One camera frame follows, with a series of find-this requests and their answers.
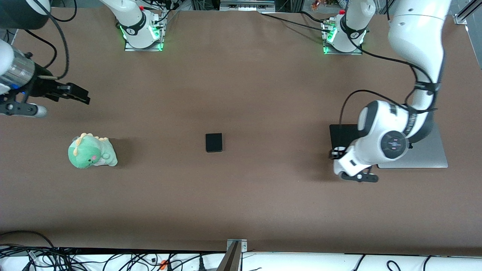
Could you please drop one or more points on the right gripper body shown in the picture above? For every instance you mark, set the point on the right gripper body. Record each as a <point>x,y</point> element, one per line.
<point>40,86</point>

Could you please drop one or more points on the black phone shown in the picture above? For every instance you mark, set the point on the black phone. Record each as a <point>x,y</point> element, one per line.
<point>214,142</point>

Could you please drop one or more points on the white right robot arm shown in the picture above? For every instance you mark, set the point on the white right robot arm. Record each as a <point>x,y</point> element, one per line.
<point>135,26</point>

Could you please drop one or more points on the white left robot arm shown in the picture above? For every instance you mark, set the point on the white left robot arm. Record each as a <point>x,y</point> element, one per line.
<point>418,34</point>

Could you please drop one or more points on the black mouse pad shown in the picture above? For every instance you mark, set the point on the black mouse pad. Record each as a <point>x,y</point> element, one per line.
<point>340,135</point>

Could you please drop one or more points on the green dinosaur plush toy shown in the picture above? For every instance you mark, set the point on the green dinosaur plush toy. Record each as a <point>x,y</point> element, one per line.
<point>88,152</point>

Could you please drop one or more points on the silver laptop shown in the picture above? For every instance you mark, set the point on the silver laptop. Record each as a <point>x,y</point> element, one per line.
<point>429,156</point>

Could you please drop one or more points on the grey power strip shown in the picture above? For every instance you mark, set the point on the grey power strip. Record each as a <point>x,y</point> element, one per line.
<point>246,4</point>

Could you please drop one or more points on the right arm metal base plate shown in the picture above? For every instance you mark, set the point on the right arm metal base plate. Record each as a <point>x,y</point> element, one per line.
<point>130,48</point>

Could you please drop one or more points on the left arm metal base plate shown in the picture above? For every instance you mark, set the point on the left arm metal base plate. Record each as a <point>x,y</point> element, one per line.
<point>331,52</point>

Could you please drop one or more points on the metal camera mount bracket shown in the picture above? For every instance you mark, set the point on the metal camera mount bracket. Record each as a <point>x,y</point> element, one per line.
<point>235,252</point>

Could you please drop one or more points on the aluminium frame rail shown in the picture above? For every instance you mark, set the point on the aluminium frame rail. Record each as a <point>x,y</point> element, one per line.
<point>467,13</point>

